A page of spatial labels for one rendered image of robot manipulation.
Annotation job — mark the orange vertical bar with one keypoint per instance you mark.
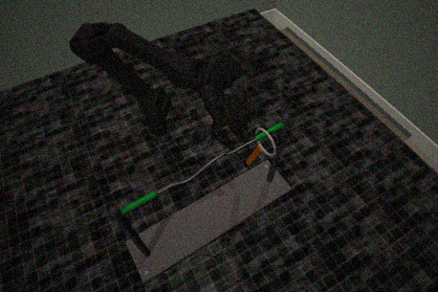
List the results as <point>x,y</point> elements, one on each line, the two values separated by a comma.
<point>260,148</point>

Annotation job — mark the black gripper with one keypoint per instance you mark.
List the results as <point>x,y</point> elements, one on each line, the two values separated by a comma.
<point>216,131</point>

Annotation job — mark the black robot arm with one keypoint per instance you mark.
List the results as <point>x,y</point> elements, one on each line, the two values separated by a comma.
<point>94,42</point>

